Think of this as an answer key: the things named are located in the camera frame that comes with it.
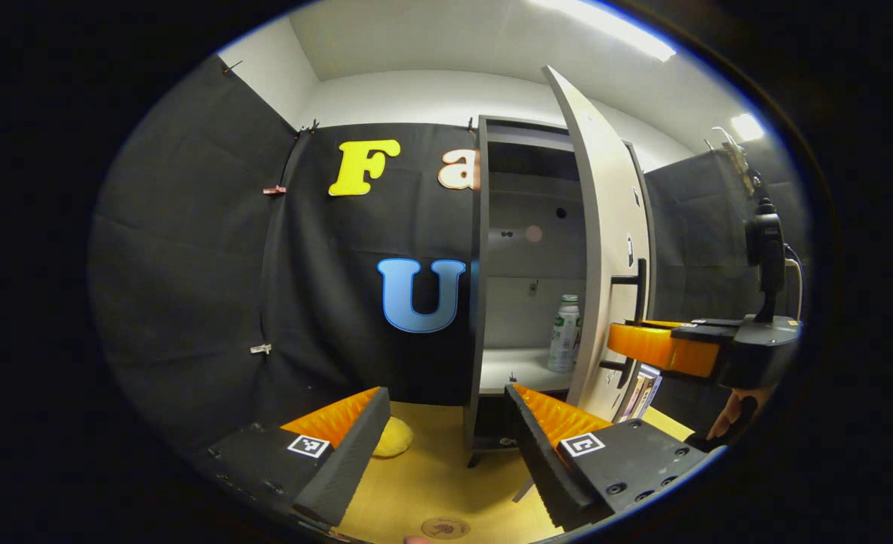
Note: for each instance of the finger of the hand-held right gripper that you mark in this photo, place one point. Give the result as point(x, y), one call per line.
point(711, 323)
point(658, 351)

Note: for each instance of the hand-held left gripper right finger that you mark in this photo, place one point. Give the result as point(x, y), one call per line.
point(545, 465)

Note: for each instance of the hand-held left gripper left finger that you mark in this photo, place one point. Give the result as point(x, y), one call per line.
point(348, 461)

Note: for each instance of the white bottle with green label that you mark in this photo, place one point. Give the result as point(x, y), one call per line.
point(563, 340)

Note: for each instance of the round brown coaster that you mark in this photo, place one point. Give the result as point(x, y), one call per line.
point(445, 527)

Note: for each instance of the beige cabinet door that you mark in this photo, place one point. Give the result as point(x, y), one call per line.
point(605, 227)

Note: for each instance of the grey cabinet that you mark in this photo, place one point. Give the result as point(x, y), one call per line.
point(526, 317)

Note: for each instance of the yellow soft toy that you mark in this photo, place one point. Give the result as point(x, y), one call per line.
point(395, 438)

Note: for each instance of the silver clip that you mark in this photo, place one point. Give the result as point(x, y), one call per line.
point(260, 348)

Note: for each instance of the small ceiling light panel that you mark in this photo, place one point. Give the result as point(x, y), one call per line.
point(747, 126)

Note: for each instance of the black backdrop cloth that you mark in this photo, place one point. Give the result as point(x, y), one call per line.
point(190, 264)

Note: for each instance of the red clip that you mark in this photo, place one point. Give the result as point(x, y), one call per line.
point(274, 190)

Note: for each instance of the large ceiling light panel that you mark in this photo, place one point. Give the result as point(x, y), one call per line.
point(613, 26)

